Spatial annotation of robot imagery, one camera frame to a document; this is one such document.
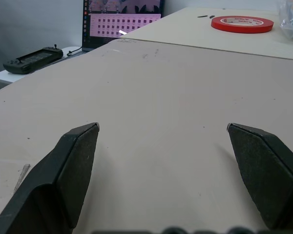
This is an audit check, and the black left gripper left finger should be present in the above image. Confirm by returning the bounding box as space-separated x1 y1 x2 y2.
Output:
0 122 100 234

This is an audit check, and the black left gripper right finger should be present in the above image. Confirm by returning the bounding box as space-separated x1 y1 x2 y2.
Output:
226 122 293 231

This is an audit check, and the small white side table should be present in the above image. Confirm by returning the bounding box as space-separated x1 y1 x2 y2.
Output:
0 45 84 86

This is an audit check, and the black handheld remote controller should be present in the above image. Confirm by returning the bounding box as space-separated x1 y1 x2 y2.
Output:
2 44 64 75

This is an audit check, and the red adhesive tape roll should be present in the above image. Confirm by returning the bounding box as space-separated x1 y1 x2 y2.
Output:
210 15 275 34

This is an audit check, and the clear plastic bag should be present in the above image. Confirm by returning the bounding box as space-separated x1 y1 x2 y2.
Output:
278 0 293 42

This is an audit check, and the open laptop computer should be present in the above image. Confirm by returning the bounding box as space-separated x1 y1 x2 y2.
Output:
68 0 166 57

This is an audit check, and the black cable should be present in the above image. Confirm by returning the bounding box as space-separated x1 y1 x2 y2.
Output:
66 46 83 57

